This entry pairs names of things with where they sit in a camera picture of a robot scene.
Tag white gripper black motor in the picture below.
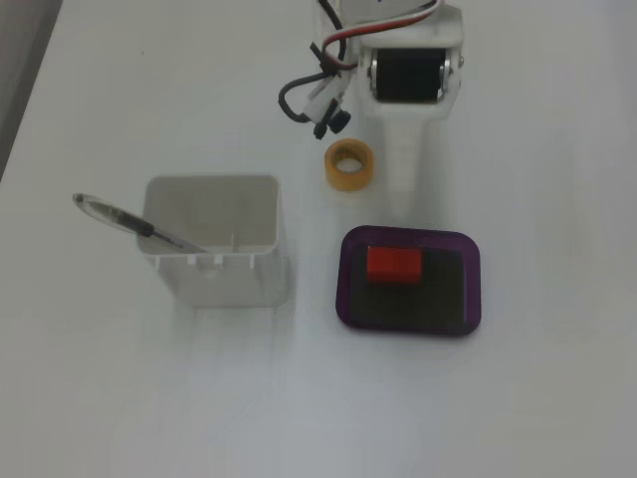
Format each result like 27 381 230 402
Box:
357 3 466 219

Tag red cube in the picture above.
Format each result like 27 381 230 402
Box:
365 245 424 287

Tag purple tray box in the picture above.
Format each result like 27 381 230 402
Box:
333 224 484 340

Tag yellow tape roll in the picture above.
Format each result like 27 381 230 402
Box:
323 138 375 192

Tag white square container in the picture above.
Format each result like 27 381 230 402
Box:
136 173 291 308

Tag black clear pen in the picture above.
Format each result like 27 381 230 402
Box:
72 192 208 255

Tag small black white camera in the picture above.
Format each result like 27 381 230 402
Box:
302 74 353 141

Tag red white black servo wire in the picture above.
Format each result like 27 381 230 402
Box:
320 0 445 65

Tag dark grey camera cable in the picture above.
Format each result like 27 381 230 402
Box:
277 0 357 123

